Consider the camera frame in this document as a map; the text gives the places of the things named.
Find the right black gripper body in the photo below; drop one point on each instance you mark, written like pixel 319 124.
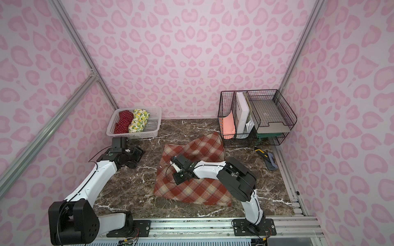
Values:
pixel 180 163

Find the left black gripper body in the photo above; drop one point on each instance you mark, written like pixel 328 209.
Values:
pixel 118 143

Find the red plaid skirt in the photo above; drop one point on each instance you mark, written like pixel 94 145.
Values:
pixel 209 192

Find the red polka dot skirt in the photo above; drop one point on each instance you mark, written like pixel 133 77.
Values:
pixel 125 119

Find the white plastic basket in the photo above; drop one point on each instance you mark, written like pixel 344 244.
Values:
pixel 151 129

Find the lemon print skirt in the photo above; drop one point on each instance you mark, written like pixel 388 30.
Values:
pixel 140 120

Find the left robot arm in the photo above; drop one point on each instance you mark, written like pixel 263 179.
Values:
pixel 73 221

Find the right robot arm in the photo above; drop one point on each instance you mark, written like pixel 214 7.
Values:
pixel 238 180

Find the pink folder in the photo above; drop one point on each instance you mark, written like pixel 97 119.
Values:
pixel 228 126

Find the white book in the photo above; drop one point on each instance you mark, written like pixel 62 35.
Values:
pixel 242 113

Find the yellow black utility knife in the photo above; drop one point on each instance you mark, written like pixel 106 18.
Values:
pixel 268 159

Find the grey paper tray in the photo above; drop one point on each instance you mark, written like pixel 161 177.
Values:
pixel 270 118

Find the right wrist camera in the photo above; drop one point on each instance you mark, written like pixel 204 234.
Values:
pixel 177 169

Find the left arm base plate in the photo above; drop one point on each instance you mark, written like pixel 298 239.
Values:
pixel 138 228

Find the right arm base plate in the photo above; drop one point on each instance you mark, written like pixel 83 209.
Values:
pixel 243 227

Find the black wire desk organizer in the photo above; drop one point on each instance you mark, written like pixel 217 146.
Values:
pixel 251 118

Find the aluminium frame rail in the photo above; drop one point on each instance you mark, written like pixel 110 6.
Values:
pixel 184 231

